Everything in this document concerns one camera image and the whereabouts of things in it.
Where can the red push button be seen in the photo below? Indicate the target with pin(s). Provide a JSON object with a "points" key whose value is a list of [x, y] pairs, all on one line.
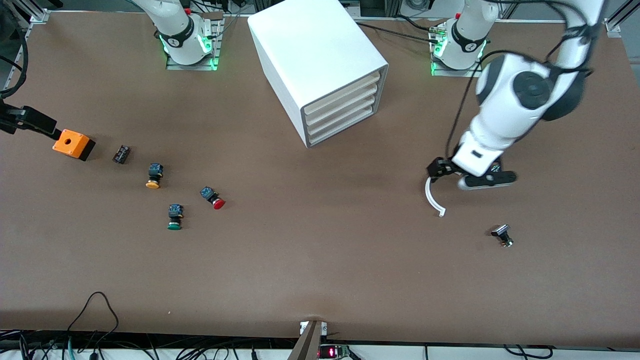
{"points": [[218, 203]]}

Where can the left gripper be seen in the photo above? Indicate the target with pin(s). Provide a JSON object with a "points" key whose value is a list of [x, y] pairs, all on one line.
{"points": [[440, 167]]}

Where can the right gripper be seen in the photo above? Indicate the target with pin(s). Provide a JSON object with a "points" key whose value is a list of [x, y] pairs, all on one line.
{"points": [[31, 120]]}

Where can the small black contact block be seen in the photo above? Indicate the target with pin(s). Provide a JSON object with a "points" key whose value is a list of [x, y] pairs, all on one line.
{"points": [[121, 154]]}

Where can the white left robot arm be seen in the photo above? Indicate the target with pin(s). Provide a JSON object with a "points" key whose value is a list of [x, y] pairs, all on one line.
{"points": [[515, 95]]}

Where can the orange button box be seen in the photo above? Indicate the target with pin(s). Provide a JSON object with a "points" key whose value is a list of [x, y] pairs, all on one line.
{"points": [[70, 142]]}

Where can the yellow push button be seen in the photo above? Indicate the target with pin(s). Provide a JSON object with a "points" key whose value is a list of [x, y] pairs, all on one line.
{"points": [[153, 184]]}

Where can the lowest white drawer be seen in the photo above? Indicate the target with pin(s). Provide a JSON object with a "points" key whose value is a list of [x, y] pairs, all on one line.
{"points": [[342, 126]]}

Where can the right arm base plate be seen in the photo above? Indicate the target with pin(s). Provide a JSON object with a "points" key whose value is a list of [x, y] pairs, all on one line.
{"points": [[190, 66]]}

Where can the white curved plastic strip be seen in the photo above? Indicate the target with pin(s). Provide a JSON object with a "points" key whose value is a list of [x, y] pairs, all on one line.
{"points": [[430, 197]]}

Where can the aluminium table edge rail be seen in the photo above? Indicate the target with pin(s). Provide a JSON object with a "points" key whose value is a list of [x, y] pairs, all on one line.
{"points": [[35, 22]]}

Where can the green push button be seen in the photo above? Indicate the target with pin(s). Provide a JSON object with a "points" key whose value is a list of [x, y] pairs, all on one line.
{"points": [[174, 225]]}

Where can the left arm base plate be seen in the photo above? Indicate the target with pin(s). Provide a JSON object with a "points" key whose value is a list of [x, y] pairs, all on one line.
{"points": [[457, 73]]}

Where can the grey camera mount bar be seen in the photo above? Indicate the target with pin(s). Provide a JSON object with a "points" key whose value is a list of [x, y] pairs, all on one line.
{"points": [[306, 345]]}

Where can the device with red display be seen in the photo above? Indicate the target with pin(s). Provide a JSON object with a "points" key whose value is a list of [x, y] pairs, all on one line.
{"points": [[331, 352]]}

